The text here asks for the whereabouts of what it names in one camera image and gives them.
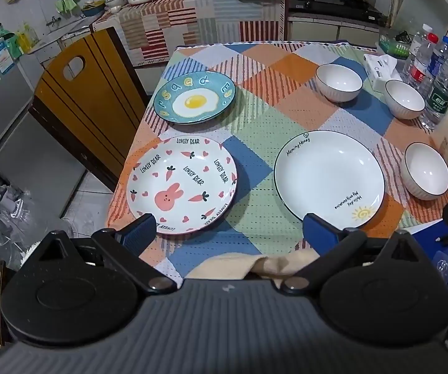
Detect yellow detergent bottle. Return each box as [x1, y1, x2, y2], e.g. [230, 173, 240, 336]
[17, 23, 40, 52]

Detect white tissue pack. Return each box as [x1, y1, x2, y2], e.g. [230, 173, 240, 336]
[363, 53, 403, 91]

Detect red cap water bottle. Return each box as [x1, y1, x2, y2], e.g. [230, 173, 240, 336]
[408, 33, 440, 91]

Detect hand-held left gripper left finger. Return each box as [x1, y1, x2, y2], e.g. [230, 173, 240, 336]
[25, 213, 178, 294]

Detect green hanging cloth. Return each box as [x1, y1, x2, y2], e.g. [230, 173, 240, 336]
[55, 0, 83, 15]

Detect white base cabinet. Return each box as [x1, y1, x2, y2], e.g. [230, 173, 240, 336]
[288, 16, 381, 43]

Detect checkered colourful tablecloth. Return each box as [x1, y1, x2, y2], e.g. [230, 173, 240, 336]
[106, 41, 448, 280]

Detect blue cap water bottle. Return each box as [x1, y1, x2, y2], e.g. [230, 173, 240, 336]
[426, 36, 448, 88]

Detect white bowl with dark rim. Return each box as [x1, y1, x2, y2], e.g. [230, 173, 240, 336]
[384, 79, 426, 120]
[400, 142, 448, 201]
[316, 64, 364, 104]

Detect green plastic basket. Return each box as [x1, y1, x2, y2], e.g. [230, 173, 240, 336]
[377, 33, 410, 60]

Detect blue basin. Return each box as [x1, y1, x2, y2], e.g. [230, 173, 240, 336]
[81, 2, 106, 18]

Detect blue fried egg plate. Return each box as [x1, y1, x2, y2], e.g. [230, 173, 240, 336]
[153, 71, 236, 124]

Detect red striped patchwork counter cloth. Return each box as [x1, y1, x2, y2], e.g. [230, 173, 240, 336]
[93, 0, 289, 68]

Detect wooden chair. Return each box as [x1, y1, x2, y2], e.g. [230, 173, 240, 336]
[28, 27, 149, 194]

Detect white plate with sun print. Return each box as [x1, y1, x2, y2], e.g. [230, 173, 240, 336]
[273, 130, 386, 230]

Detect grey refrigerator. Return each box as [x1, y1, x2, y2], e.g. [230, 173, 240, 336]
[0, 37, 89, 223]

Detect beige cloth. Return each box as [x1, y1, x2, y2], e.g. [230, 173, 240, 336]
[187, 250, 323, 280]

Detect black gas stove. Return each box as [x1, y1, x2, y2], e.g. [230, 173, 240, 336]
[286, 0, 389, 26]

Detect green label water bottle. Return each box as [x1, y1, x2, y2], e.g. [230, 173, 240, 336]
[420, 48, 448, 130]

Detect blue paper sheet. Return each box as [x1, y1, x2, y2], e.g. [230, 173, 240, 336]
[406, 218, 448, 295]

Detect clear water bottle white cap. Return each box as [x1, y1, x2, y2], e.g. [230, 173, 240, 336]
[402, 23, 433, 80]

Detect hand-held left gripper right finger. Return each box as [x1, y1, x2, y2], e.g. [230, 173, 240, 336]
[280, 213, 432, 295]

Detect pink rabbit print plate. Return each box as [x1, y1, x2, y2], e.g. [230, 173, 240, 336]
[126, 136, 238, 235]

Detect green detergent bottle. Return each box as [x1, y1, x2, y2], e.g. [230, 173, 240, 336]
[0, 23, 23, 58]

